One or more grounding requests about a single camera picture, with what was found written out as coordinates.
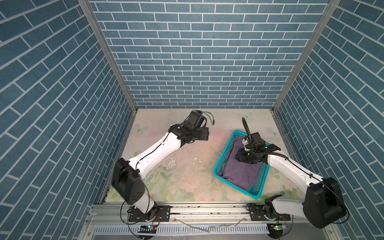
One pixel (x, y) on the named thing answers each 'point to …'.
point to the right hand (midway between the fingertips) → (237, 156)
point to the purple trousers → (243, 173)
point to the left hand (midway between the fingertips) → (205, 133)
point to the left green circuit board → (148, 229)
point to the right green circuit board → (276, 230)
